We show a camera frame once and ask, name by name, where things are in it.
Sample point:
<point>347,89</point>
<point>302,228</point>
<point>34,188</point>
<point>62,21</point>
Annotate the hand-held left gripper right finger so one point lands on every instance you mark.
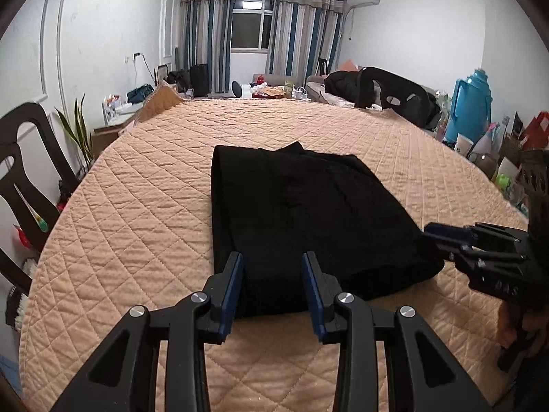
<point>311,296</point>

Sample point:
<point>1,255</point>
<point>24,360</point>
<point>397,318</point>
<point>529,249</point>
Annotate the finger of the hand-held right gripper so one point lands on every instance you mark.
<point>450,236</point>
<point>502,236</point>

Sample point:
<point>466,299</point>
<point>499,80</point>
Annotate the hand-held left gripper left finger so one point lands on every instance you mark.
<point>231,292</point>

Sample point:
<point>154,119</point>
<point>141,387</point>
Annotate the black pants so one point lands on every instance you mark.
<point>300,206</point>

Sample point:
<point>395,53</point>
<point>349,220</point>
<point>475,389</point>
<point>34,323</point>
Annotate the white cup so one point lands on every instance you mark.
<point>464,143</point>

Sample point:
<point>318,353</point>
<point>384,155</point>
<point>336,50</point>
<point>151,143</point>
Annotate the red package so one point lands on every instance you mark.
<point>538,131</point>

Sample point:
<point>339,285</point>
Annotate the tan quilted blanket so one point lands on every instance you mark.
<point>128,223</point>

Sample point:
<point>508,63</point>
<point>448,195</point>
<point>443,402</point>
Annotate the blue thermos jug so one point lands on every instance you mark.
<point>469,103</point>

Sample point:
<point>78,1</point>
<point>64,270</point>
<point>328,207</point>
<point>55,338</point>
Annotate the dark wooden chair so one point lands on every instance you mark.
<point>43,137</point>
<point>386,79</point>

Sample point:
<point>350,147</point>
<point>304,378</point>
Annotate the black jacket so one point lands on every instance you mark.
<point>343,86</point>

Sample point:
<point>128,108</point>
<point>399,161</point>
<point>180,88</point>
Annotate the beige sofa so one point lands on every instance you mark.
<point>315,88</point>

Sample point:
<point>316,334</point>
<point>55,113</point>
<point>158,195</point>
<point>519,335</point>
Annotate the white low cabinet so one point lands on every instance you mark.
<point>118,116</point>

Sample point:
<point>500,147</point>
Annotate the black suitcase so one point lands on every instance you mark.
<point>199,80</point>

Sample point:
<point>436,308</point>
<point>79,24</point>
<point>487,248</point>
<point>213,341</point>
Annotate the green potted plant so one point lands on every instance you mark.
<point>81,137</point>

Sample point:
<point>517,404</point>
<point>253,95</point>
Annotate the dark blue bag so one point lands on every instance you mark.
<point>140,94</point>

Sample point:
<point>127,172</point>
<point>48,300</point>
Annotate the striped curtain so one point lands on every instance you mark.
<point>300,30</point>
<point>206,30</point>

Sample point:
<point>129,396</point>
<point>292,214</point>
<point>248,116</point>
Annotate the window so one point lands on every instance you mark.
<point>248,30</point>

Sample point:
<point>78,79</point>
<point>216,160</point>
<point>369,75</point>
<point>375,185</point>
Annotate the white wall socket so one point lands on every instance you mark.
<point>131,57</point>

